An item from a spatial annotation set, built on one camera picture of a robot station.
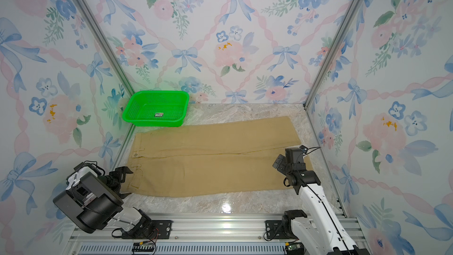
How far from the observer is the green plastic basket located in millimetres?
1120

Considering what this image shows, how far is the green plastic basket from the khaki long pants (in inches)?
3.3

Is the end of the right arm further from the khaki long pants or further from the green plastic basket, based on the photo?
the green plastic basket

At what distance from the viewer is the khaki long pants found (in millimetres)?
866
